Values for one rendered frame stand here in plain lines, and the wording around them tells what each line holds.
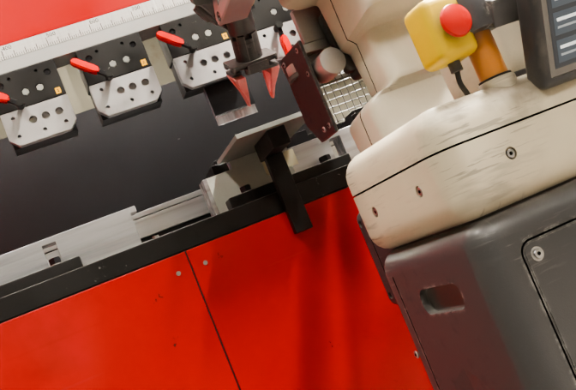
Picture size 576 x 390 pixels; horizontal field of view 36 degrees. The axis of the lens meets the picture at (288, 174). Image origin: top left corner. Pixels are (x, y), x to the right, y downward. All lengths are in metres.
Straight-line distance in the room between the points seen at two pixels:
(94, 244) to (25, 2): 0.56
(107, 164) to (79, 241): 0.60
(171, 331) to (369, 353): 0.42
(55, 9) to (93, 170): 0.61
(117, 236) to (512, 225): 1.21
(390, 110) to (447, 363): 0.44
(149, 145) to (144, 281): 0.78
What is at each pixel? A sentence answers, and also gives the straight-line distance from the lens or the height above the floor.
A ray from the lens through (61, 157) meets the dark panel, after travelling 2.54.
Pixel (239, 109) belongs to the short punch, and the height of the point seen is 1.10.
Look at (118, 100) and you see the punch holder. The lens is 2.01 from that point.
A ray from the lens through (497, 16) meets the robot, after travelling 0.96.
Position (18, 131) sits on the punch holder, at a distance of 2.00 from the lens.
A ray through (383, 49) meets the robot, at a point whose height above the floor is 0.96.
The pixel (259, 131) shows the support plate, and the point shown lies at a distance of 1.79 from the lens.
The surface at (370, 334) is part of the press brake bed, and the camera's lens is 1.93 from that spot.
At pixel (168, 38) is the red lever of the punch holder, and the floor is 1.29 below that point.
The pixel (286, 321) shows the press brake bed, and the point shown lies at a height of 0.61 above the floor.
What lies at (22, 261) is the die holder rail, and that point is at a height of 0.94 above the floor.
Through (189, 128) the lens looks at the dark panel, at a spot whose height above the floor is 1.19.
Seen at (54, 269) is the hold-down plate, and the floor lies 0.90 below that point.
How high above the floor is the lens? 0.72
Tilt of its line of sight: 6 degrees up
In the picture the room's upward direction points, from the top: 22 degrees counter-clockwise
